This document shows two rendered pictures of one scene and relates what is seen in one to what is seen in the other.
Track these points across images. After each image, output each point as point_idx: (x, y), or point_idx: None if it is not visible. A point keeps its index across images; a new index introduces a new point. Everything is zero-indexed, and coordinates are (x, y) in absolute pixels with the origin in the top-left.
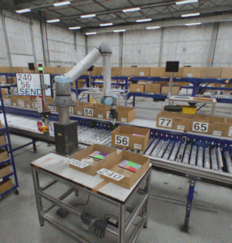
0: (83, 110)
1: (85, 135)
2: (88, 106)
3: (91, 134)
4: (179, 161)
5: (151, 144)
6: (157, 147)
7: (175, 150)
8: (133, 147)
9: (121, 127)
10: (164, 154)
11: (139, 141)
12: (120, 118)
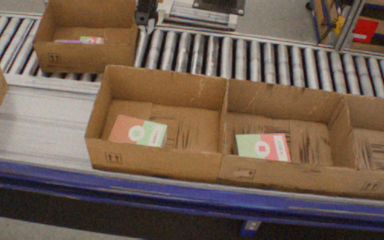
0: (334, 106)
1: (240, 64)
2: (348, 137)
3: (225, 70)
4: None
5: (34, 60)
6: (22, 48)
7: None
8: (79, 24)
9: (124, 50)
10: (12, 33)
11: (64, 10)
12: (144, 91)
